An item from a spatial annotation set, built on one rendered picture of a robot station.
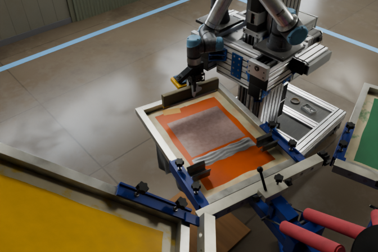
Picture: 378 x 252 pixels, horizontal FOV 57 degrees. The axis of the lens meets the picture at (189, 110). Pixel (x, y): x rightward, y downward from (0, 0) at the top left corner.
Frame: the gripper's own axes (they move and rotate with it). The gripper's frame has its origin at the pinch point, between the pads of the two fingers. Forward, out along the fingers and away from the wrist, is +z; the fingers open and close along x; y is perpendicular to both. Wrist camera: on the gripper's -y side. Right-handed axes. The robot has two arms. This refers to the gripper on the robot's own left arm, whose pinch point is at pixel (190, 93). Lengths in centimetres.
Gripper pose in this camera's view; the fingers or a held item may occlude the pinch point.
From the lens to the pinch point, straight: 201.6
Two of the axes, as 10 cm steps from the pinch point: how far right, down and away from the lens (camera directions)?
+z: 0.1, 7.7, 6.4
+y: 8.8, -3.1, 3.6
